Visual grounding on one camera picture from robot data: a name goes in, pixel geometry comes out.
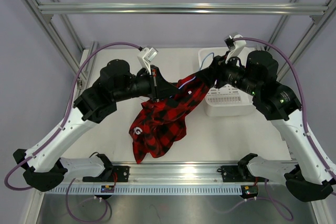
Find left aluminium frame post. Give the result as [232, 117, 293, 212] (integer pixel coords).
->
[21, 0, 79, 73]

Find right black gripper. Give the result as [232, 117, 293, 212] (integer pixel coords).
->
[195, 50, 260, 97]

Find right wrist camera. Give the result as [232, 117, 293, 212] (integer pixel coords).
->
[224, 34, 247, 60]

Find white slotted cable duct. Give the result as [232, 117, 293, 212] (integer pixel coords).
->
[47, 184, 243, 196]

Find purple cable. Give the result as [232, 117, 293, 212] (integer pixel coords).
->
[5, 41, 144, 221]
[209, 37, 336, 221]

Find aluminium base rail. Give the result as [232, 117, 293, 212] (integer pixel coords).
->
[60, 163, 297, 185]

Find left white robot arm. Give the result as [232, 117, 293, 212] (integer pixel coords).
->
[13, 59, 178, 192]

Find right aluminium frame post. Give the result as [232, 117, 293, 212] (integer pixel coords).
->
[269, 0, 335, 65]

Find light blue wire hanger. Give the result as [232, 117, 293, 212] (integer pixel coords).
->
[178, 52, 215, 90]

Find aluminium frame post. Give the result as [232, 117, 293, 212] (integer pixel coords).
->
[269, 0, 335, 65]
[21, 0, 79, 73]

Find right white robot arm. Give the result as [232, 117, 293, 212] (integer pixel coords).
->
[196, 51, 335, 202]

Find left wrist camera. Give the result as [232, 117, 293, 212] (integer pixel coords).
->
[137, 47, 158, 75]

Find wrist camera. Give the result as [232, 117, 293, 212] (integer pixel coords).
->
[137, 47, 158, 75]
[224, 34, 247, 60]

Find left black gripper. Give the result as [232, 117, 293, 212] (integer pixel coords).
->
[113, 65, 180, 103]

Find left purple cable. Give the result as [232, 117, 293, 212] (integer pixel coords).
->
[5, 41, 144, 221]

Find aluminium frame crossbar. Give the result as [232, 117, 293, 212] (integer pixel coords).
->
[38, 3, 328, 16]

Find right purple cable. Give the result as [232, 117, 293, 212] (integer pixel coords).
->
[209, 37, 336, 221]

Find white plastic basket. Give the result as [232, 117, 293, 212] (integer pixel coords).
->
[198, 47, 256, 117]

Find red black plaid shirt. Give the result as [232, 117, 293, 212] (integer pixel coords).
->
[129, 73, 215, 164]

